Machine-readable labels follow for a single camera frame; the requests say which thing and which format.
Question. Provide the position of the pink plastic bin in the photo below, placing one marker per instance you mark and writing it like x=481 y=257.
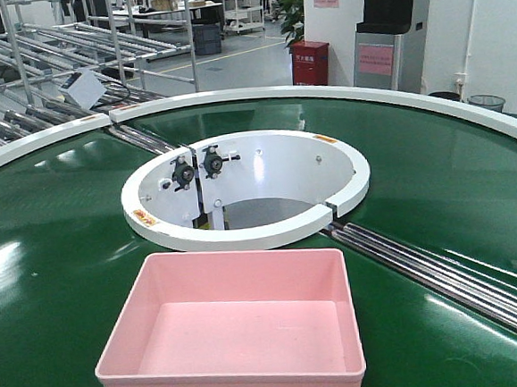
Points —
x=281 y=318

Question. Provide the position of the red fire extinguisher cabinet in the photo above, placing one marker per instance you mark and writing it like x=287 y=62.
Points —
x=310 y=63

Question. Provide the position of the dark grey crate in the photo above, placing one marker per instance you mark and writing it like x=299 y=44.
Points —
x=207 y=39

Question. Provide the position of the green potted plant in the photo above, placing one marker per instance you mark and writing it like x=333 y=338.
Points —
x=292 y=26

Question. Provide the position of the white shelving cart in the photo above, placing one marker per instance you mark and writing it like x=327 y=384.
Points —
x=242 y=15

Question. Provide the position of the grey kiosk with black top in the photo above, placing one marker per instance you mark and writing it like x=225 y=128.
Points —
x=378 y=42

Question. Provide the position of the white control box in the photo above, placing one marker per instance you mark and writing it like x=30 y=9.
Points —
x=83 y=89

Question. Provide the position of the metal roller conveyor rack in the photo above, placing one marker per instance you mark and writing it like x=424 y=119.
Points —
x=43 y=42

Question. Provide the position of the white outer conveyor rim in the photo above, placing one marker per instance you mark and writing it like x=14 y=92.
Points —
x=34 y=142

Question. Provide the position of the steel conveyor rollers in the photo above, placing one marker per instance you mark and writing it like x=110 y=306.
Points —
x=482 y=293

